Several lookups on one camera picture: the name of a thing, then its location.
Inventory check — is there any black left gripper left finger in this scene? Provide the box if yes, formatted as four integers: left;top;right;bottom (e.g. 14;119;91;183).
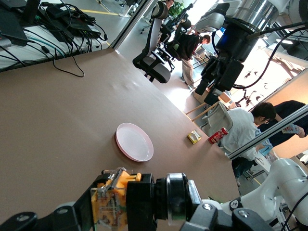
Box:
0;174;103;231

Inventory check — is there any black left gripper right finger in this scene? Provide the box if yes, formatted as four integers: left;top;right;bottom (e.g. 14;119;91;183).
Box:
185;202;275;231

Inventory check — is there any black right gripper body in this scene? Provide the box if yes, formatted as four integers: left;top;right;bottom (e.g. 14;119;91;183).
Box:
212;21;260;64

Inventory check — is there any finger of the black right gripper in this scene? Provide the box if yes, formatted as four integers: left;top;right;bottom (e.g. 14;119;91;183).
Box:
204;59;245;106
194;57;221;96

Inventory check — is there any person in black jacket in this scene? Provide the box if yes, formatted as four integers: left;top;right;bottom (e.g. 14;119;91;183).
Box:
177;33;212;89

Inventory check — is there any chair with pale jacket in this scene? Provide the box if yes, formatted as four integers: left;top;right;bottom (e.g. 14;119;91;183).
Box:
201;101;234;140

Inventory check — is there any grey mesh office chair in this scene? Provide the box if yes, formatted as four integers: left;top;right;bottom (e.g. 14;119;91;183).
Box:
132;1;173;84

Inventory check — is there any person in white shirt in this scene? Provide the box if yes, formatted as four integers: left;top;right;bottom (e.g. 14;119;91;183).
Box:
220;102;277;186

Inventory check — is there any black office chair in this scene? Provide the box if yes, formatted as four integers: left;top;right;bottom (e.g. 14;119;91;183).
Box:
166;18;193;62

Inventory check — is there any red drink can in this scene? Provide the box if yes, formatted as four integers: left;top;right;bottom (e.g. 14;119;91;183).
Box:
208;127;229;145

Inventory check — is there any yellow paper carton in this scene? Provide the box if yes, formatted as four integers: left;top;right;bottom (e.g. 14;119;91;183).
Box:
187;130;202;145

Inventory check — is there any green potted plant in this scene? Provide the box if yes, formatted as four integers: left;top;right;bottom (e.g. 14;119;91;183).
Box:
172;1;187;19

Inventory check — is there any person in dark sweater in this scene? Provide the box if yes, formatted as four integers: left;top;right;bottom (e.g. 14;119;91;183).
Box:
259;100;308;148

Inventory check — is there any pink round plate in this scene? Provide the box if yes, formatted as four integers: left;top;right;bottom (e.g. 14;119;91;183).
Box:
115;122;154;162

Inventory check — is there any black electronics box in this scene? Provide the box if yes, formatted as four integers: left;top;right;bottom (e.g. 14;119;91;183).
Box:
57;14;102;39

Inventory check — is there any black charger brick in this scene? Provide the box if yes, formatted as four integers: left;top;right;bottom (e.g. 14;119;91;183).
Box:
45;4;66;19

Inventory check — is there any black laptop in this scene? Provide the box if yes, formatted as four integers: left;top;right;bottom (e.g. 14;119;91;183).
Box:
0;8;29;47

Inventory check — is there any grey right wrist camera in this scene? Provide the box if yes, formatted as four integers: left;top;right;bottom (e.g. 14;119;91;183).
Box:
195;2;228;33

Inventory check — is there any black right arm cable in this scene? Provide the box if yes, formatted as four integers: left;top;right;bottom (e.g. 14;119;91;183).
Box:
232;20;308;90

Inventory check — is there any aluminium frame profile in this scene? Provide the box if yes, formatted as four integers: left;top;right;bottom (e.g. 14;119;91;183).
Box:
227;104;308;160

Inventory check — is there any aluminium frame post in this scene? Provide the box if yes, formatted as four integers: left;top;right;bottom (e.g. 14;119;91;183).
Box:
111;0;150;51

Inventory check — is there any thin black looped cable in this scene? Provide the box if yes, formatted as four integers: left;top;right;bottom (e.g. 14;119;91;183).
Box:
51;48;85;78

